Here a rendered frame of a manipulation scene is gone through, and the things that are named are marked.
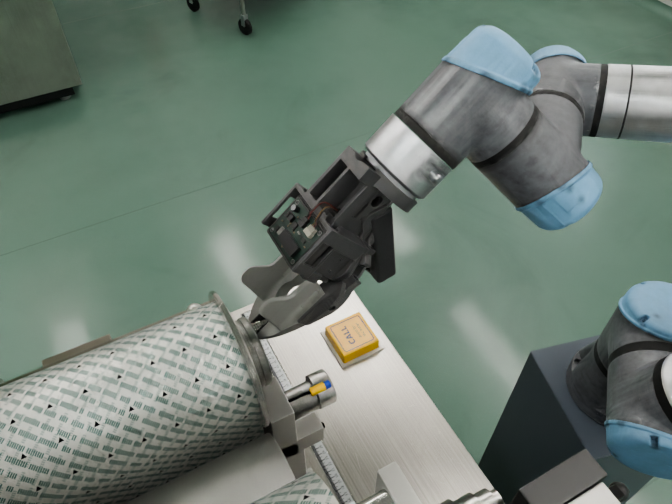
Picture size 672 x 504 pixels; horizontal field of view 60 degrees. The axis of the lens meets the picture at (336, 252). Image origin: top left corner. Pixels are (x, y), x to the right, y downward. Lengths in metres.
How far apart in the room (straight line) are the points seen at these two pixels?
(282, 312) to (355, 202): 0.13
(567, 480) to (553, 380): 0.69
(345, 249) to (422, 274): 1.80
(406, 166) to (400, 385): 0.55
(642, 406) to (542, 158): 0.38
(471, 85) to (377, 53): 3.12
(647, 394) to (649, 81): 0.37
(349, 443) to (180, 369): 0.45
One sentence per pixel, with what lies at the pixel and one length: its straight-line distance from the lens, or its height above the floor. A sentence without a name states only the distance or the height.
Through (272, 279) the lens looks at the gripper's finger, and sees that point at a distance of 0.60.
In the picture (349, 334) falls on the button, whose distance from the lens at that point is 1.01.
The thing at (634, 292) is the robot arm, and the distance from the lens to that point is 0.91.
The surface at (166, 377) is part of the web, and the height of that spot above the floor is 1.31.
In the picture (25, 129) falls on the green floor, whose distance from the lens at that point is 3.38.
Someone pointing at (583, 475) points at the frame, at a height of 1.44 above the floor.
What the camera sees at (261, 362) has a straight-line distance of 0.58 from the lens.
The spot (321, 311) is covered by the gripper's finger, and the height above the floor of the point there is 1.31.
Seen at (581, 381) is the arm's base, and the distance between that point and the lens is 1.02.
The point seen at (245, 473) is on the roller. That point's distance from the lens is 0.57.
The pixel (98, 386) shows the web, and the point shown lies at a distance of 0.55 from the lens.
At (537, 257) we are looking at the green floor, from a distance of 2.49.
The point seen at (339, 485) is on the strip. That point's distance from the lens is 0.92.
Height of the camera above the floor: 1.76
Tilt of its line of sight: 48 degrees down
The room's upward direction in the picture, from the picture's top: straight up
